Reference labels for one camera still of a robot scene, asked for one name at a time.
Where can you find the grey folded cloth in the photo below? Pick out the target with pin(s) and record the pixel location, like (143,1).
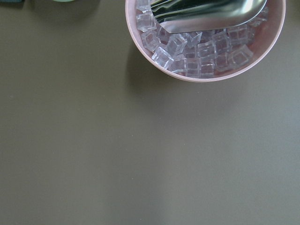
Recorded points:
(11,1)

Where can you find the mint green bowl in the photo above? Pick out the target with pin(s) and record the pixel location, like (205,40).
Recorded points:
(63,0)

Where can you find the clear ice cubes pile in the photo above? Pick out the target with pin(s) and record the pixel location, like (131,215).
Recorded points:
(201,54)

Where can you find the pink bowl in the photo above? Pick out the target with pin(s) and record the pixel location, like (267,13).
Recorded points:
(265,38)

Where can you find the steel ice scoop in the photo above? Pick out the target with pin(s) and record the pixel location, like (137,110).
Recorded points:
(178,16)

